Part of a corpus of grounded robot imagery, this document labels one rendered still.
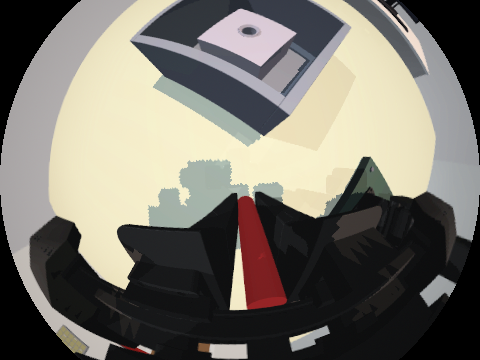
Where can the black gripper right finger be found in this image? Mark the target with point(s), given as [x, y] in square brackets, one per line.
[297, 239]

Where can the red peg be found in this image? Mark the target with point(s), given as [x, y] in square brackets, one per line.
[262, 283]

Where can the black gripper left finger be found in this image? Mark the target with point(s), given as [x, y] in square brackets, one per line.
[208, 246]

